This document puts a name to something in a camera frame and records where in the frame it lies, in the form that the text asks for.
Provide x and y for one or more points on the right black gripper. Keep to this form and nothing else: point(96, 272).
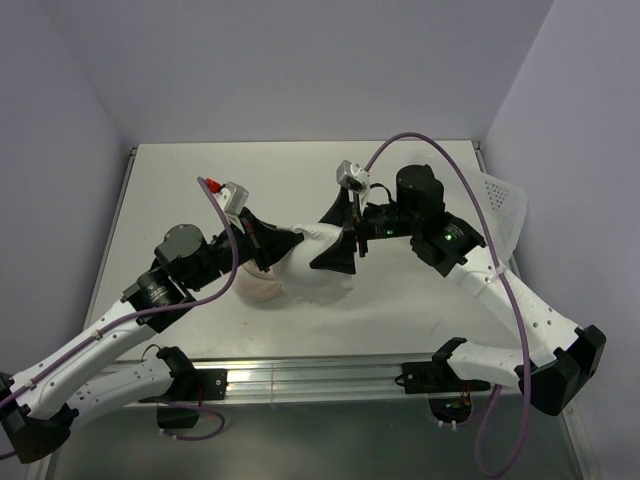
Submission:
point(340, 255)

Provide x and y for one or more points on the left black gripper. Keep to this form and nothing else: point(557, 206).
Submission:
point(265, 243)

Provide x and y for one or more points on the white mesh laundry bag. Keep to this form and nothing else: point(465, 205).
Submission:
point(255, 286)

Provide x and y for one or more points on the white garment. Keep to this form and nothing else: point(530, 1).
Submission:
point(299, 281)

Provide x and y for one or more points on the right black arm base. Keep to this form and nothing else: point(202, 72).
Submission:
point(430, 380)

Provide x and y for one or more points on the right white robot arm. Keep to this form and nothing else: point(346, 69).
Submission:
point(556, 357)

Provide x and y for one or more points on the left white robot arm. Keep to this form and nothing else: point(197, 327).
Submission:
point(41, 405)

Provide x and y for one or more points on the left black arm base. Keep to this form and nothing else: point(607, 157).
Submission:
point(183, 406)

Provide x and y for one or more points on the clear plastic perforated basket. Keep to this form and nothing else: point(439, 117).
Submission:
point(504, 207)

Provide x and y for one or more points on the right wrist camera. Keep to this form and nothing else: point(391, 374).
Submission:
point(354, 178)

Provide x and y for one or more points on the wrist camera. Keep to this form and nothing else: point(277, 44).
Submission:
point(231, 198)
point(354, 178)

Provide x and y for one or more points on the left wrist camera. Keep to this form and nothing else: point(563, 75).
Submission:
point(231, 198)

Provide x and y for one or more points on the aluminium rail frame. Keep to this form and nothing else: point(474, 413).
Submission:
point(293, 183)

